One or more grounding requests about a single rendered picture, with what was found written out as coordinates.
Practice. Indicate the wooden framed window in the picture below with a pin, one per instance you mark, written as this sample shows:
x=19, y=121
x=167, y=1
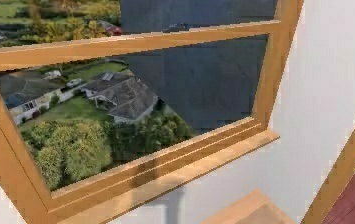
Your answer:
x=145, y=43

